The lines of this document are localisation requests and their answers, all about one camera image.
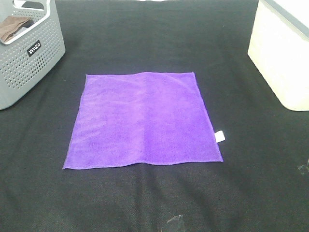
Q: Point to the brown folded cloth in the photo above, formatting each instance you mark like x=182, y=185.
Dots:
x=11, y=25

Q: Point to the clear tape piece right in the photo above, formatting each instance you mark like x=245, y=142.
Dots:
x=304, y=169

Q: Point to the purple microfiber towel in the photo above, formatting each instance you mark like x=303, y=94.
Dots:
x=154, y=118

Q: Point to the clear tape piece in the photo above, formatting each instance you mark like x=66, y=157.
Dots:
x=304, y=169
x=175, y=224

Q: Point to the grey perforated plastic basket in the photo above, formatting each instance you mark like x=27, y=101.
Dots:
x=29, y=56

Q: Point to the cream white storage box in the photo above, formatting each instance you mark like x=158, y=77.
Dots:
x=279, y=48

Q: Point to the clear tape piece front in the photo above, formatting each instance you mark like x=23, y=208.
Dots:
x=175, y=224

